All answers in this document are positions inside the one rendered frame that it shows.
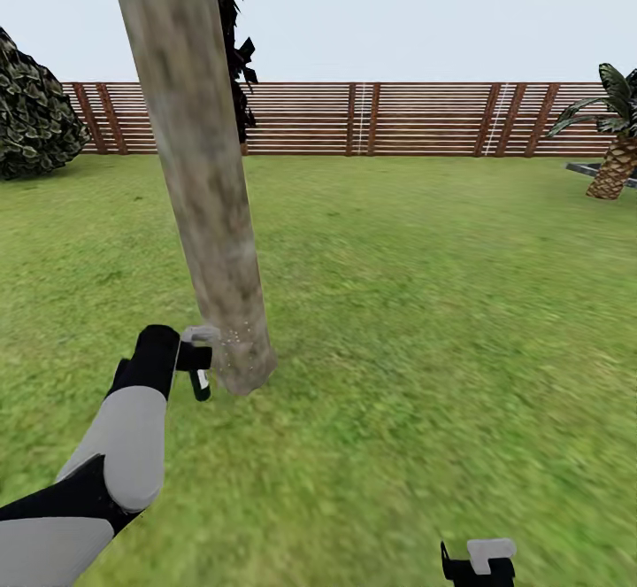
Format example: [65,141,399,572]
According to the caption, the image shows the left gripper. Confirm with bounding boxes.
[176,345,211,372]

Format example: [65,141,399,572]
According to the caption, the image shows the pesticide atomizer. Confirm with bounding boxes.
[188,369,211,402]

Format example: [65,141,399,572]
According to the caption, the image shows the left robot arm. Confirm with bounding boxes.
[0,324,222,587]

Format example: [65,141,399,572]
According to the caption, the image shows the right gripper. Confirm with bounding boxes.
[441,551,514,587]

